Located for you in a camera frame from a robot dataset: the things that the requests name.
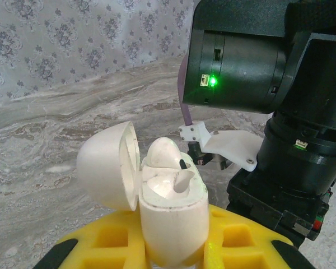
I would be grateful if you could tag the white earbud charging case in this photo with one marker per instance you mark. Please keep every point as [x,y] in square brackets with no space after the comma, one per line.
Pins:
[173,224]

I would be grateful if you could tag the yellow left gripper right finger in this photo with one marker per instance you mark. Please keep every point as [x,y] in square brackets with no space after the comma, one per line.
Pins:
[254,252]

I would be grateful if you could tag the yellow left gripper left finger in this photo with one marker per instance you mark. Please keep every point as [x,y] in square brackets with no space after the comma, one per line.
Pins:
[86,252]

